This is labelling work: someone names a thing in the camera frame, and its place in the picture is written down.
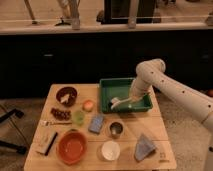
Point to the black tripod stand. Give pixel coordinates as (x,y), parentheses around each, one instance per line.
(13,138)

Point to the white small bowl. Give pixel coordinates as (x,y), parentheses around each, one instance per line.
(110,150)

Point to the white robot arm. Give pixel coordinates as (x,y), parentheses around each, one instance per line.
(151,73)

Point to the green small cup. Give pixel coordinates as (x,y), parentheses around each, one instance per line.
(78,117)

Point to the blue sponge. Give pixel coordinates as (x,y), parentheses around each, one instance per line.
(96,124)

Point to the orange fruit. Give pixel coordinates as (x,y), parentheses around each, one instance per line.
(88,105)

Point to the red plastic bowl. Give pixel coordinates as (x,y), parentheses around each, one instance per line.
(71,147)

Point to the metal cup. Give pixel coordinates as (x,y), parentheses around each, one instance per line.
(116,129)

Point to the green plastic tray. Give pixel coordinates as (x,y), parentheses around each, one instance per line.
(119,88)

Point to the blue grey folded cloth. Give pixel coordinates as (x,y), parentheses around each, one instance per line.
(144,148)

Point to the dark red grape bunch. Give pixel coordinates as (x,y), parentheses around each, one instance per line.
(61,114)

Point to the white dish brush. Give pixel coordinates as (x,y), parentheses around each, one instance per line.
(116,101)

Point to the dark brown bowl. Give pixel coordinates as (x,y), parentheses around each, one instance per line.
(67,96)

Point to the metal fork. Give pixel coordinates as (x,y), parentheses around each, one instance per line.
(49,123)

